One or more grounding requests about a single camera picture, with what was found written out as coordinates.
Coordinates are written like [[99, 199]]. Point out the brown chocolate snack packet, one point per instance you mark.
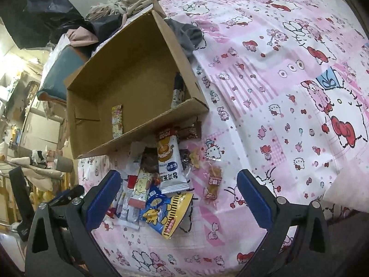
[[190, 131]]

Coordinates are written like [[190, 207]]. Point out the blue cartoon snack packet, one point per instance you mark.
[[155, 210]]

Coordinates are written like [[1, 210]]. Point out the brown cardboard box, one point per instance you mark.
[[135, 72]]

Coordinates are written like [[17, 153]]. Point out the grey cardboard tube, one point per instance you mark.
[[64, 163]]

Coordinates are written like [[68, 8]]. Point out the pink printed blanket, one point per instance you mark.
[[259, 106]]

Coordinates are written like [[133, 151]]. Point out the slim white snack packet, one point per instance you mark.
[[126, 210]]

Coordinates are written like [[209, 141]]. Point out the yellow striped snack packet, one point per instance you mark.
[[177, 210]]

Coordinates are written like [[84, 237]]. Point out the yellow cartoon snack packet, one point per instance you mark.
[[116, 121]]

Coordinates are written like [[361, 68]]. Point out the red and white snack packet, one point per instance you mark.
[[133, 181]]

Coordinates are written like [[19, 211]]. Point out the clear packet of yellow fruit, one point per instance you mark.
[[194, 157]]

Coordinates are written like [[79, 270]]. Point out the teal cushion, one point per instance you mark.
[[57, 72]]

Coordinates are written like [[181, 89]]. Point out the red-topped white snack packet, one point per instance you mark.
[[170, 167]]

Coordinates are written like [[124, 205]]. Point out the pink cloth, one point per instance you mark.
[[82, 36]]

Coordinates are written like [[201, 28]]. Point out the black and white snack packet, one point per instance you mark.
[[177, 92]]

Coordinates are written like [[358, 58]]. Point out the grey cloth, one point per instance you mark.
[[188, 37]]

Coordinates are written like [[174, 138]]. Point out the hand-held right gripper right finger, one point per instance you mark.
[[253, 199]]

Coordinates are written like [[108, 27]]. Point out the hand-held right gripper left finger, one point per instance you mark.
[[101, 200]]

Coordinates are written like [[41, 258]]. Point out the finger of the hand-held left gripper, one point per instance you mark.
[[69, 193]]

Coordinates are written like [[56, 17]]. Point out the clear wrapped brown snack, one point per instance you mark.
[[214, 179]]

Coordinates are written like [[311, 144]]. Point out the yellow dog print snack packet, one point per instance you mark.
[[144, 183]]

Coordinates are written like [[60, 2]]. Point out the clear packet of dark snack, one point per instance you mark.
[[150, 161]]

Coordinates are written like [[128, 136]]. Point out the black plastic bag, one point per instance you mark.
[[52, 14]]

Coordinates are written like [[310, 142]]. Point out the orange wrapped candy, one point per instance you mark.
[[210, 194]]

